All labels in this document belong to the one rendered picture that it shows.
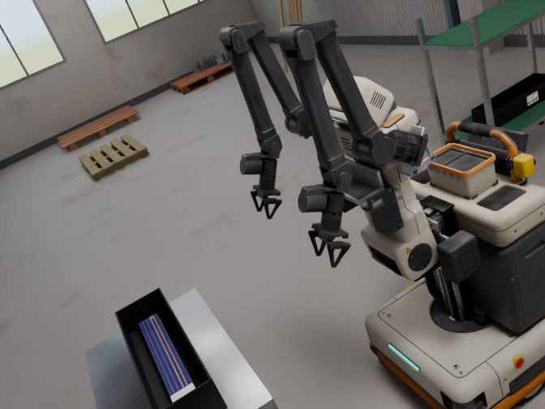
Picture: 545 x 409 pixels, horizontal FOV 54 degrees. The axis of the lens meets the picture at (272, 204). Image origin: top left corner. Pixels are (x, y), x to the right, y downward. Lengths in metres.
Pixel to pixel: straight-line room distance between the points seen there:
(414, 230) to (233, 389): 0.78
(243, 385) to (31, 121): 8.30
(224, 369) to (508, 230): 1.02
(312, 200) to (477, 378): 0.99
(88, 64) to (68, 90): 0.54
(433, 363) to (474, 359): 0.14
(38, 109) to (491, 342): 8.34
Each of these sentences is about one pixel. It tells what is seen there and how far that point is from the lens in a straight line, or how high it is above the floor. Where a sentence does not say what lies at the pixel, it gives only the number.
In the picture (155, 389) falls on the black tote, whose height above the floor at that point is 0.81.
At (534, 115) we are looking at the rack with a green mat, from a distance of 3.64.
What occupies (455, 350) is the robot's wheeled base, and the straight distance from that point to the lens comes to 2.19.
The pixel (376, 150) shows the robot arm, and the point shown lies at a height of 1.25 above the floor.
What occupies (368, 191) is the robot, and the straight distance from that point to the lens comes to 1.72.
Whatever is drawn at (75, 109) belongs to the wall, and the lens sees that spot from 9.60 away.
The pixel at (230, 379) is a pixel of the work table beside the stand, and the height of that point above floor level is 0.80.
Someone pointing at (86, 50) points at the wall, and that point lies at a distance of 9.58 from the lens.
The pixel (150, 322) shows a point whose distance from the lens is 1.92.
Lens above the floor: 1.85
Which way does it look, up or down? 26 degrees down
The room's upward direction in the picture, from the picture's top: 22 degrees counter-clockwise
